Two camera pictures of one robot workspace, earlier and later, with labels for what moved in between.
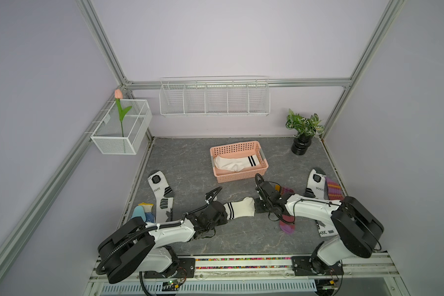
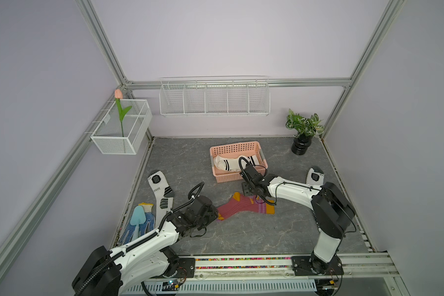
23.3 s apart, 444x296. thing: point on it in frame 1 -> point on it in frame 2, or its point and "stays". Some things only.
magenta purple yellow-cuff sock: x=286 y=223 -> x=239 y=203
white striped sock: x=245 y=207 -> x=227 y=164
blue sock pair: x=139 y=211 stays
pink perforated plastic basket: x=238 y=161 stays
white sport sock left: x=163 y=193 stays
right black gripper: x=257 y=209 -> x=245 y=192
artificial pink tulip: x=122 y=112 stays
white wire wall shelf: x=214 y=96 stays
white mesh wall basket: x=123 y=127 stays
